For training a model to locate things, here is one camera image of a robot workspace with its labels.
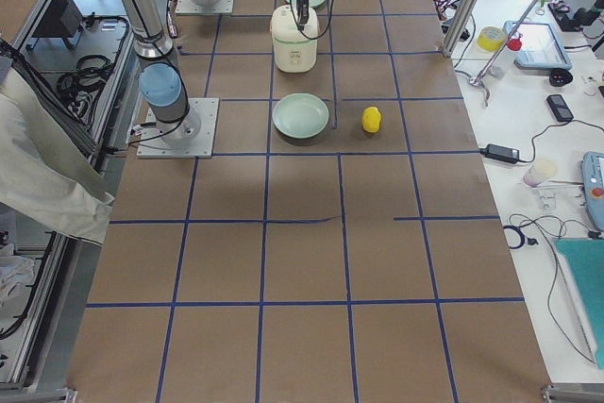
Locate metal clamp rod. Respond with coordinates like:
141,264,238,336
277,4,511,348
468,0,546,106

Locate aluminium frame post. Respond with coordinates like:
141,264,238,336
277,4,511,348
441,0,502,58

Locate red capped squeeze bottle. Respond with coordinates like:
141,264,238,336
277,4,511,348
489,34,522,79

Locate green plate by lemon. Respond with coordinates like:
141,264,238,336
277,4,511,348
272,92,329,140

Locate black phone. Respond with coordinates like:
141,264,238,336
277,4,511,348
546,94,574,123

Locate blue teach pendant tablet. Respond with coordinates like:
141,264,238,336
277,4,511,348
514,22,572,71

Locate black power adapter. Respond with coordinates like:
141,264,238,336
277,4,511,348
479,143,520,164

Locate white paper cup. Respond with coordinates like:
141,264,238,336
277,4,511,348
523,158,558,188

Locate black round cup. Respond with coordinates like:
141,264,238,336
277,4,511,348
548,68,574,88

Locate person beige trousers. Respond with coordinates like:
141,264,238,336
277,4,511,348
1,57,113,244

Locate yellow tape roll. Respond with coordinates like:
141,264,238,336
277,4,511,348
477,26,508,53

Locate cream rice cooker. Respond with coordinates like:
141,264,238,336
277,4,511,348
270,5,319,73

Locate teal cutting mat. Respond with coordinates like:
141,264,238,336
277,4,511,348
555,239,603,369

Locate yellow lemon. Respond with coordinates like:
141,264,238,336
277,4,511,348
361,106,382,134

